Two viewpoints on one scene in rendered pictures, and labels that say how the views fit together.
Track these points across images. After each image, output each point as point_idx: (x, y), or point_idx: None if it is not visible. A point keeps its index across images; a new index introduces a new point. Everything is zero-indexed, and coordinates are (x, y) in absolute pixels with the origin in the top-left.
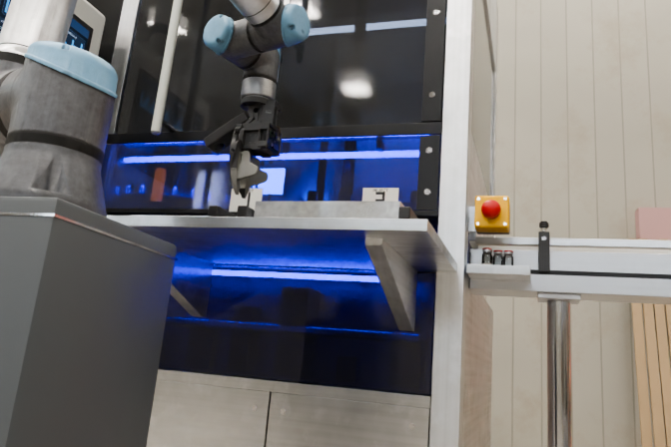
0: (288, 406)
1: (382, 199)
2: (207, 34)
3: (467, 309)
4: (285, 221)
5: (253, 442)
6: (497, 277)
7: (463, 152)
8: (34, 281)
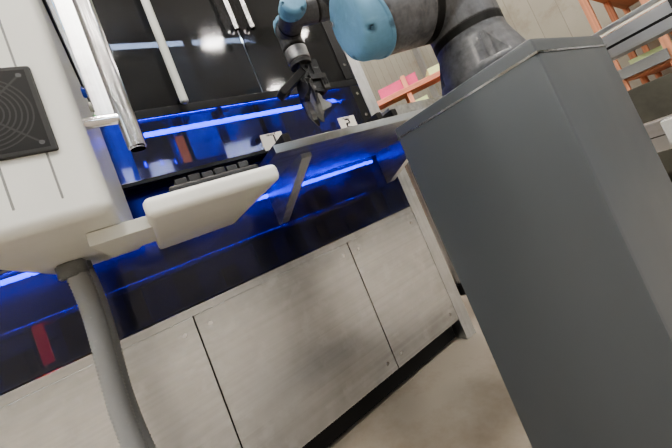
0: (359, 244)
1: (349, 122)
2: (289, 3)
3: None
4: (416, 112)
5: (352, 273)
6: None
7: (371, 92)
8: (623, 83)
